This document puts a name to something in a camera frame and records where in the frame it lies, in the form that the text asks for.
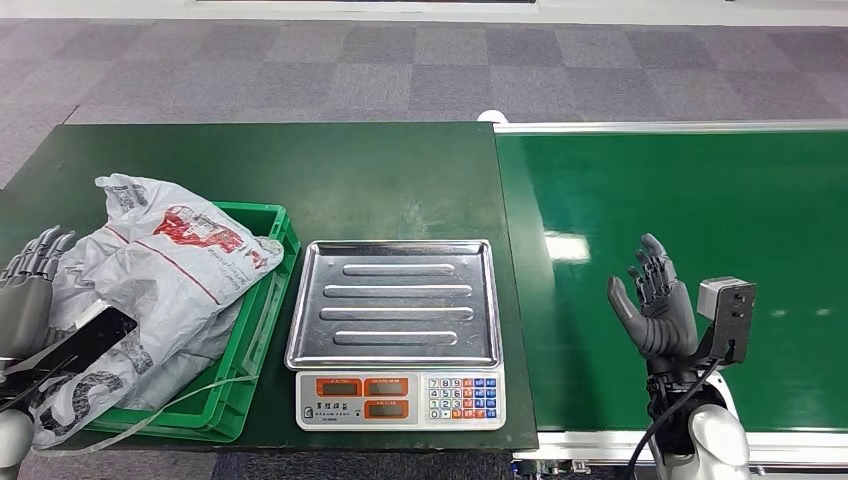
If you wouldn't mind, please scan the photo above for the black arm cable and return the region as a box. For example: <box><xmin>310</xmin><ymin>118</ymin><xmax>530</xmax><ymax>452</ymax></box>
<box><xmin>624</xmin><ymin>357</ymin><xmax>727</xmax><ymax>480</ymax></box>

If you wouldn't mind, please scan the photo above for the electronic scale with steel tray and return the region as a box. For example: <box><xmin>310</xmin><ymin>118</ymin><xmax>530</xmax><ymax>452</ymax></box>
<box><xmin>284</xmin><ymin>239</ymin><xmax>507</xmax><ymax>433</ymax></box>

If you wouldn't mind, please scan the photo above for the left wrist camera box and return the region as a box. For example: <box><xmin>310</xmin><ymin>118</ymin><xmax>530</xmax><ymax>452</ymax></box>
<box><xmin>5</xmin><ymin>298</ymin><xmax>138</xmax><ymax>399</ymax></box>

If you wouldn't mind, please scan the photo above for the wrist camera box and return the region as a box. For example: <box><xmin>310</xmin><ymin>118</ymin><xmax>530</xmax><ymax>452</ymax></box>
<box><xmin>695</xmin><ymin>276</ymin><xmax>758</xmax><ymax>367</ymax></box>
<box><xmin>5</xmin><ymin>298</ymin><xmax>138</xmax><ymax>399</ymax></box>

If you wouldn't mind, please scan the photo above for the green conveyor belt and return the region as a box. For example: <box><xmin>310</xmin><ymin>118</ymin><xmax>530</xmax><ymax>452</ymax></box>
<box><xmin>495</xmin><ymin>131</ymin><xmax>848</xmax><ymax>433</ymax></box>

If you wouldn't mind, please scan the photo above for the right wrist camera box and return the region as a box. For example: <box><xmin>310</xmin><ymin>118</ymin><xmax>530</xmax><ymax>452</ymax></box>
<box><xmin>695</xmin><ymin>276</ymin><xmax>758</xmax><ymax>367</ymax></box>

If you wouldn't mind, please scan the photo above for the white plastic package bag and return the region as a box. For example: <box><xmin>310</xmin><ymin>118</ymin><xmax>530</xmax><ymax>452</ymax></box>
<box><xmin>29</xmin><ymin>173</ymin><xmax>286</xmax><ymax>450</ymax></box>

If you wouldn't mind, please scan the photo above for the dark green table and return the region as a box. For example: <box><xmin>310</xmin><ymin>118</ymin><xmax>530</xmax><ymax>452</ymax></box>
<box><xmin>0</xmin><ymin>121</ymin><xmax>539</xmax><ymax>455</ymax></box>

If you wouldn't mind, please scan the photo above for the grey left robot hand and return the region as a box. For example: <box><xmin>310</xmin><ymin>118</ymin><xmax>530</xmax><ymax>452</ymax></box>
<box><xmin>0</xmin><ymin>225</ymin><xmax>77</xmax><ymax>362</ymax></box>

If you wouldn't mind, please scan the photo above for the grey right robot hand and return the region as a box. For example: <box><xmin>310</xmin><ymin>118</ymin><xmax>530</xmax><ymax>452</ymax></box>
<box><xmin>606</xmin><ymin>233</ymin><xmax>700</xmax><ymax>362</ymax></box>

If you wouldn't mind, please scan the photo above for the green plastic crate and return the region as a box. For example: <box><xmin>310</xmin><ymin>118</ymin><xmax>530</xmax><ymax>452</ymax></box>
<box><xmin>86</xmin><ymin>201</ymin><xmax>301</xmax><ymax>444</ymax></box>

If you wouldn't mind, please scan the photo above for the clear plastic strap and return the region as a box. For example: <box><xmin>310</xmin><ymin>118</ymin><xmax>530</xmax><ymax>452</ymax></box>
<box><xmin>33</xmin><ymin>374</ymin><xmax>261</xmax><ymax>460</ymax></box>

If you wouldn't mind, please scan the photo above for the aluminium conveyor frame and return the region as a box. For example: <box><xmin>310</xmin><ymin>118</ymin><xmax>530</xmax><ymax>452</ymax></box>
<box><xmin>493</xmin><ymin>119</ymin><xmax>848</xmax><ymax>480</ymax></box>

